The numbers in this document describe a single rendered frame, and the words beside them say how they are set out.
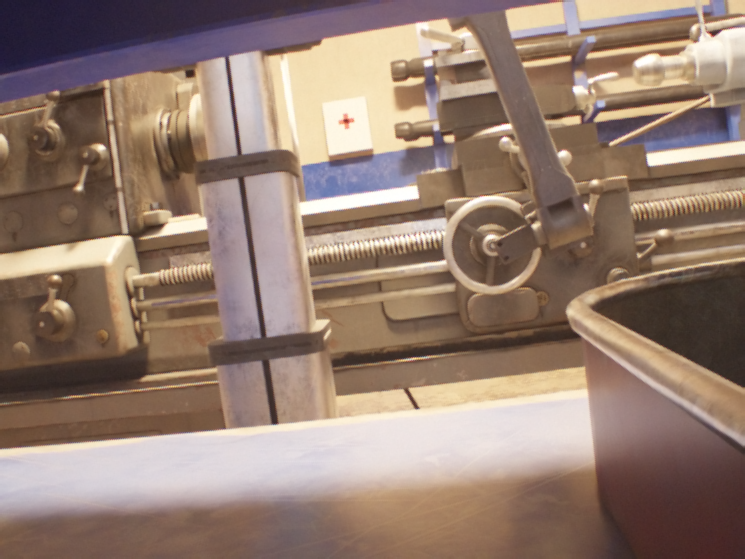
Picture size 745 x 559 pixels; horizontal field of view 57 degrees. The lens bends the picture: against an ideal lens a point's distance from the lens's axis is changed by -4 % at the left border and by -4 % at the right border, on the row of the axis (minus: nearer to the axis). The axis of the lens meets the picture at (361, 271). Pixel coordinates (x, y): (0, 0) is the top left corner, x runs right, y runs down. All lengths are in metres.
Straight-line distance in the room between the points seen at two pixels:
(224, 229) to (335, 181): 4.25
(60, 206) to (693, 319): 1.83
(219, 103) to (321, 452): 0.65
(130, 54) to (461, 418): 0.15
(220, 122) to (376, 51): 4.35
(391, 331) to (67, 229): 0.87
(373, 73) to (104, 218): 3.46
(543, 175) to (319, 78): 4.16
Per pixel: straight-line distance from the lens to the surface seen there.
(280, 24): 0.22
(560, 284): 1.59
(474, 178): 1.57
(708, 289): 0.21
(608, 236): 1.61
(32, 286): 1.85
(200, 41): 0.23
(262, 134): 0.81
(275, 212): 0.78
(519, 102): 1.08
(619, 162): 1.76
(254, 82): 0.82
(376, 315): 1.75
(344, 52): 5.17
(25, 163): 2.00
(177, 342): 1.88
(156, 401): 1.74
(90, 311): 1.78
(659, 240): 1.51
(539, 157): 1.07
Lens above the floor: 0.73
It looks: 2 degrees down
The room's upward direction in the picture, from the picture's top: 8 degrees counter-clockwise
